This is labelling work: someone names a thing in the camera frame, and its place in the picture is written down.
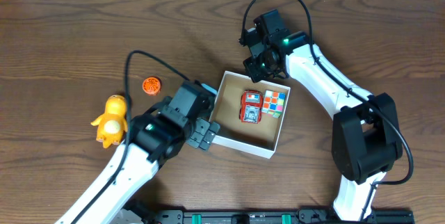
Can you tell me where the red toy truck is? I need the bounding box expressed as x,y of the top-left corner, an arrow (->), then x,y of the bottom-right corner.
239,90 -> 264,124

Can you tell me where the colourful puzzle cube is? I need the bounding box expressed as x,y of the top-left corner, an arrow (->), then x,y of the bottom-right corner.
261,90 -> 286,118

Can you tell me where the white cardboard box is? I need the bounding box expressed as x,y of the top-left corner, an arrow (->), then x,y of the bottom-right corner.
211,71 -> 291,159

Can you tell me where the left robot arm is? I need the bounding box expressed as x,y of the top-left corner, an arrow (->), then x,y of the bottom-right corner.
58,81 -> 220,224

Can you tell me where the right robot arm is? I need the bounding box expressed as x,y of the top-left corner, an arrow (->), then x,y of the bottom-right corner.
239,10 -> 403,221

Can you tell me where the orange round cap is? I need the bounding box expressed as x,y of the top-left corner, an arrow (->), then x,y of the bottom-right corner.
142,77 -> 162,96

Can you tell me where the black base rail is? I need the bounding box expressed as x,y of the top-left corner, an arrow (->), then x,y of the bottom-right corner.
118,201 -> 415,224

